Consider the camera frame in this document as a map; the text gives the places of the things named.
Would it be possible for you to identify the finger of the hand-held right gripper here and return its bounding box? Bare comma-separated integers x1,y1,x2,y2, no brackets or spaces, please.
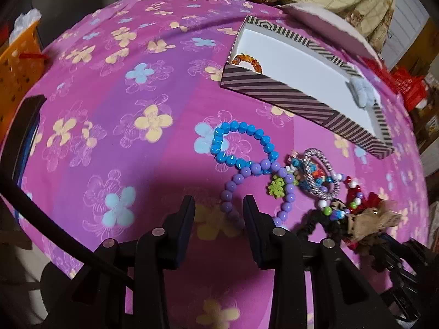
372,236,412,273

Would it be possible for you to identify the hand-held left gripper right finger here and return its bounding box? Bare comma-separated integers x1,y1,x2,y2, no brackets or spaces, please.
242,195,395,329

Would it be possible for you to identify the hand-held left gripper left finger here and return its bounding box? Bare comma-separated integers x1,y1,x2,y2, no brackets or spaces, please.
44,195,196,329

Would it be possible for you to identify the brown bow hair clip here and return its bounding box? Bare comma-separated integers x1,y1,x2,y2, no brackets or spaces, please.
343,206,403,245

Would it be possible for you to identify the purple bead bracelet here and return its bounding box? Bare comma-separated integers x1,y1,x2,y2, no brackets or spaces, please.
221,164,296,228

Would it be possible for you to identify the green flower hair clip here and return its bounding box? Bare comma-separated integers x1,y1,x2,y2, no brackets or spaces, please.
267,175,287,197

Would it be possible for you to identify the red bow hair clip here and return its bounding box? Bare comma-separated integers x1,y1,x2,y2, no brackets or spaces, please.
345,176,383,215

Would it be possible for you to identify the black scrunchie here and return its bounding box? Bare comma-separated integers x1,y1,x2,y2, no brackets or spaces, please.
297,202,347,247

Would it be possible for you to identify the multicolour bead bracelet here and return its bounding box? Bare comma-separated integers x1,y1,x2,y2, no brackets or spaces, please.
317,173,364,220

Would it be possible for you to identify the blue bead bracelet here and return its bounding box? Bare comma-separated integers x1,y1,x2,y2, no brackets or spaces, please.
211,121,280,175

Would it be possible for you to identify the silver rhinestone bangle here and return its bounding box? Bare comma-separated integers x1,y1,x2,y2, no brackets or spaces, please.
300,148,342,200

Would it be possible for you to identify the striped cardboard box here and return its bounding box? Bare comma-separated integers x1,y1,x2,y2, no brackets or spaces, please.
219,15,395,160

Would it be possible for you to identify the pink floral blanket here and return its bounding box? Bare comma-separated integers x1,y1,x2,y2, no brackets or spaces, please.
0,0,429,329

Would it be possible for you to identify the white fluffy pompom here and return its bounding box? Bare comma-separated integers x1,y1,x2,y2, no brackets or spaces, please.
348,75,378,108

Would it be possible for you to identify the red package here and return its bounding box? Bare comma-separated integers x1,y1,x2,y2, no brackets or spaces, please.
393,67,429,110

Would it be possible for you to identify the red cloth item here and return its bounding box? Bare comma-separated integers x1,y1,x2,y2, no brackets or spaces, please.
360,56,402,93

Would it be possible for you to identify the black flat object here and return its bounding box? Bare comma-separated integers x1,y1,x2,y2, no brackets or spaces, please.
12,94,47,186

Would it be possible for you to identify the orange plastic basket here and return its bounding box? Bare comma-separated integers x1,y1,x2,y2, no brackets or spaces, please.
0,19,47,141

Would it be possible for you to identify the white plastic bag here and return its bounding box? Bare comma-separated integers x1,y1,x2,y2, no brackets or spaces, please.
9,10,42,43

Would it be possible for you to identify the black cable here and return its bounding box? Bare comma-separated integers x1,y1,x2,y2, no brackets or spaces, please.
0,164,134,288

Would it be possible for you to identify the orange crystal bead bracelet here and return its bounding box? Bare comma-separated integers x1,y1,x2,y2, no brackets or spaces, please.
231,53,263,74

